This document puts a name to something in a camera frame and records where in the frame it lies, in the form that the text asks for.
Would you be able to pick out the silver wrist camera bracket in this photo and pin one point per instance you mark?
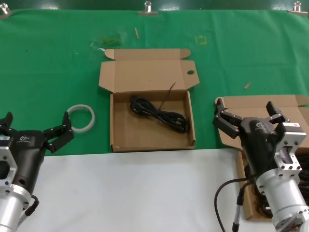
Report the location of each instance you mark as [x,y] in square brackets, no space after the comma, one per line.
[6,166]
[290,143]

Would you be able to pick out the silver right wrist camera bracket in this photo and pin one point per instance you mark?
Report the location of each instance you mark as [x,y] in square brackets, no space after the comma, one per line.
[290,143]

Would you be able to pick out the open brown cardboard box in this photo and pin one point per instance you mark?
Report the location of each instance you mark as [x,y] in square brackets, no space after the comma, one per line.
[253,104]

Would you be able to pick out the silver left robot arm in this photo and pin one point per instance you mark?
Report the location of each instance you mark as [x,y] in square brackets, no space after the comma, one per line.
[9,207]

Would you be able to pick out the metal binder clip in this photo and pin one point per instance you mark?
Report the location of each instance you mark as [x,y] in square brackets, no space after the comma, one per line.
[4,12]
[298,10]
[147,12]

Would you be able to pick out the clear film patch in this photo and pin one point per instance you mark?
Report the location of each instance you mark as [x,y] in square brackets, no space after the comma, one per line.
[111,39]

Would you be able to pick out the short wooden chip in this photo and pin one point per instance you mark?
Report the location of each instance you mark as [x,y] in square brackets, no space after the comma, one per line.
[247,85]

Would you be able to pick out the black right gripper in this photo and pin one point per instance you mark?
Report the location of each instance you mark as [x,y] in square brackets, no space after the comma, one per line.
[259,145]

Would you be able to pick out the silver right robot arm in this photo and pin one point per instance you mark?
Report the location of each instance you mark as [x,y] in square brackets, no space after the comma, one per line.
[283,198]

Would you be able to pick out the clear adhesive tape roll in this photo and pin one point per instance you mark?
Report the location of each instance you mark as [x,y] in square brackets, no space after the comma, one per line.
[92,118]

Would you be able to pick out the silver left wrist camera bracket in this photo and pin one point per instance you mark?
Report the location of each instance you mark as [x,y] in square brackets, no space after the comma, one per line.
[6,166]

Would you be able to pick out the cardboard box with holed flap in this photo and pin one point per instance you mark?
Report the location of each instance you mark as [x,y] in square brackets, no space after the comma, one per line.
[149,72]

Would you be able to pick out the green cloth table mat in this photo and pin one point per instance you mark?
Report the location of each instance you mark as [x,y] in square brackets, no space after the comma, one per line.
[48,72]

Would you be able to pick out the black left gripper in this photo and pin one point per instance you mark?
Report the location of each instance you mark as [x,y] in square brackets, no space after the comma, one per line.
[29,154]

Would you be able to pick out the thin wooden stick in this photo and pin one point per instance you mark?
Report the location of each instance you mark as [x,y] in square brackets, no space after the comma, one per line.
[136,33]

